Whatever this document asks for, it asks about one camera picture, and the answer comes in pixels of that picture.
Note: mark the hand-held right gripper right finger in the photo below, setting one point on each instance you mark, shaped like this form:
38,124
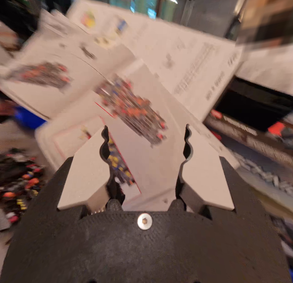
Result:
203,173

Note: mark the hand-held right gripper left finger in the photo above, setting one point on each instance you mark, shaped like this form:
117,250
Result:
87,173

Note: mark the lego instruction booklet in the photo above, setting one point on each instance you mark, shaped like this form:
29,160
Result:
160,58

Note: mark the dark printed lego box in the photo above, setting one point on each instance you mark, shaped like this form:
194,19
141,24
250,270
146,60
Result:
240,132

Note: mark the large lego vehicle chassis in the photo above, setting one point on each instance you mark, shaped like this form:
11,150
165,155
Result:
20,180

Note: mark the blue plastic bin with tag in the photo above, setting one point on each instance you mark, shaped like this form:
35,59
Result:
29,118

